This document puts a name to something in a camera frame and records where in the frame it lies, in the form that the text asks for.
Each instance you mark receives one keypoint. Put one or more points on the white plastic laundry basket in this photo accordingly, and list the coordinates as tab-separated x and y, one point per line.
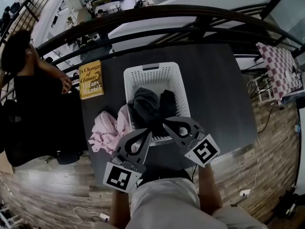
155	76

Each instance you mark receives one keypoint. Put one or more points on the person's white shirt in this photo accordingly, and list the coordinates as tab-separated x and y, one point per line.
164	204

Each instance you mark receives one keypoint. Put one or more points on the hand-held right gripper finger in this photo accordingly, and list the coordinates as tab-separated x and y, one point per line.
181	143
183	120

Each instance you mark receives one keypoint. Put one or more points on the black office chair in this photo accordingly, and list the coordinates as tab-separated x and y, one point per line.
28	151

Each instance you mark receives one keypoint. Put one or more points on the person's right forearm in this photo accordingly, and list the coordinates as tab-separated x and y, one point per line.
209	190

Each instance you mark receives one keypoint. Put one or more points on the pink garment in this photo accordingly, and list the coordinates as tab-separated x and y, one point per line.
104	128

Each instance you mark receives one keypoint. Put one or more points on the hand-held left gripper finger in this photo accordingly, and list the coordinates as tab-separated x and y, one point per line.
145	149
120	147

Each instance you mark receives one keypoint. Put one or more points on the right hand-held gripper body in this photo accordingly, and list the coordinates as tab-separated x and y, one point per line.
205	151

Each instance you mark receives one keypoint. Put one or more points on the yellow book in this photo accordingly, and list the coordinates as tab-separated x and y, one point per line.
91	80

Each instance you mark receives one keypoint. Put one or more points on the person's left forearm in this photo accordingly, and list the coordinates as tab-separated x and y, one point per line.
121	209

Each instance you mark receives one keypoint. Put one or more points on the dark grey garment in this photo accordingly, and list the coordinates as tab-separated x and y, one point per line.
145	104

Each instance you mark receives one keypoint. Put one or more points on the white power strip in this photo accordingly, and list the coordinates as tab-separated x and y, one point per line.
245	192
104	216

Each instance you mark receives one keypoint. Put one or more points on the checkered tablecloth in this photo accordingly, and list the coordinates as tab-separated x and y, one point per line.
278	68

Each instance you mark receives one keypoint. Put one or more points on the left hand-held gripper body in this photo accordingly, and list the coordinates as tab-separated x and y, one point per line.
118	176

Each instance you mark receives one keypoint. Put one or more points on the person's black shorts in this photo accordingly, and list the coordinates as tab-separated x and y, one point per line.
164	173

